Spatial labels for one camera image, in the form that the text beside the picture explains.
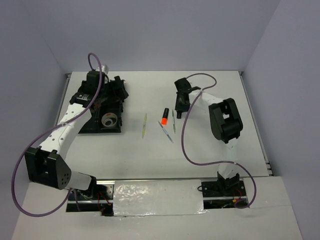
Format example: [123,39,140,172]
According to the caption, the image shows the green thin pen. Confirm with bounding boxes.
[171,109,176,134]

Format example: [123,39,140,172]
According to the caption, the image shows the yellow thin pen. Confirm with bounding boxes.
[141,113,148,139]

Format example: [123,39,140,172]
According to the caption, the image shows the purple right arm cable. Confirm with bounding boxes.
[181,72,258,209]

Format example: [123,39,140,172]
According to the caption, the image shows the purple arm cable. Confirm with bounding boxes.
[11,52,104,216]
[181,72,258,209]

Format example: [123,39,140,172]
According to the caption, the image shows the blue thin pen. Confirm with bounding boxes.
[158,121,174,144]

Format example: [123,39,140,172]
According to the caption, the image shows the small clear tape roll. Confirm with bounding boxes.
[104,118,115,127]

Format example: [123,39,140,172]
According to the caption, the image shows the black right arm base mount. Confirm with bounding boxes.
[197,180,247,200]

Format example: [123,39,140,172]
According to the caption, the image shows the pink cap black highlighter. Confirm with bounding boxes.
[176,110,183,119]

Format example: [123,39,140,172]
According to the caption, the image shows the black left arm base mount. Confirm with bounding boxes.
[76,177,114,201]

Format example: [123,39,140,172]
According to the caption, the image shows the large brown tape roll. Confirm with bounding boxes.
[101,112,118,128]

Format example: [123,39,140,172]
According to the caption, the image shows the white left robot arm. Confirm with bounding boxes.
[24,70,129,200]

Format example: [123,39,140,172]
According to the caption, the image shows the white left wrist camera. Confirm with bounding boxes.
[95,64,109,75]

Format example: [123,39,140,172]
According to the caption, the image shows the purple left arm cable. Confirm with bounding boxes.
[11,52,104,216]

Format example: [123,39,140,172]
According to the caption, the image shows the silver foil covered panel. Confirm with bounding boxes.
[113,179,206,217]

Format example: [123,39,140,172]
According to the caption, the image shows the orange cap black highlighter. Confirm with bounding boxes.
[161,107,169,125]

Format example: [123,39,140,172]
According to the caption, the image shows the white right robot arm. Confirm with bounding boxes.
[174,73,244,196]

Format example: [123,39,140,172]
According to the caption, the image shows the black four-compartment organizer tray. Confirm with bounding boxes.
[72,79,127,135]

